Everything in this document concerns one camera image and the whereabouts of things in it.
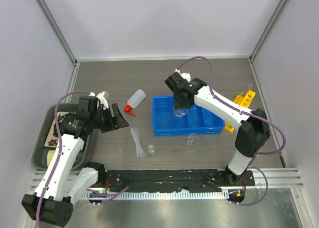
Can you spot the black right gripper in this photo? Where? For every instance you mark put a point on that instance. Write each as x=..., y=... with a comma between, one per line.
x=177, y=105

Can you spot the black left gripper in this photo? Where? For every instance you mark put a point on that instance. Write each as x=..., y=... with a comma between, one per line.
x=116, y=121

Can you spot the wide clear glass beaker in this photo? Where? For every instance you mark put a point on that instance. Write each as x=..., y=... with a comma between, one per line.
x=179, y=113

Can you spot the white squeeze bottle red cap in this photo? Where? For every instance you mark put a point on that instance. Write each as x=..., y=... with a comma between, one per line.
x=134, y=101

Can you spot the blue divided plastic bin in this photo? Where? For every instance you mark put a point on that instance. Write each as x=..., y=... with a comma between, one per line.
x=196, y=120

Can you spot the bundle of plastic pipettes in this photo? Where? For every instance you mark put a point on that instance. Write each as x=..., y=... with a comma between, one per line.
x=136, y=137

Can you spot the tall clear glass beaker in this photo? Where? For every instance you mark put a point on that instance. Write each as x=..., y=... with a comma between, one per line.
x=192, y=140

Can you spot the yellow test tube rack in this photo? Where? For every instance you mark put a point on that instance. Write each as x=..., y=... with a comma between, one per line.
x=244, y=101

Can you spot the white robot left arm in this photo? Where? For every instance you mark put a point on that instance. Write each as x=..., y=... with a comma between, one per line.
x=53, y=200

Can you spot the pale yellow cup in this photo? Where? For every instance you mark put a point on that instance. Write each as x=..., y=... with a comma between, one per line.
x=49, y=157

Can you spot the grey plastic tray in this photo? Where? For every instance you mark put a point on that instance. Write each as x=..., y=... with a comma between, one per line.
x=40, y=152

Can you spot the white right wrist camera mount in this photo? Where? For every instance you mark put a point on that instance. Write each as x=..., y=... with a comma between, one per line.
x=184, y=75

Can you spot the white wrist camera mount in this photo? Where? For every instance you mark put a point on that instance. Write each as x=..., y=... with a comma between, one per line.
x=102, y=96
x=184, y=75

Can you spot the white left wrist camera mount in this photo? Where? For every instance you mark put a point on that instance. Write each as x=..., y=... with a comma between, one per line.
x=102, y=96

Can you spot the white slotted cable duct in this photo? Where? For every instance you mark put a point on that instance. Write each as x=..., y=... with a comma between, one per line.
x=183, y=195

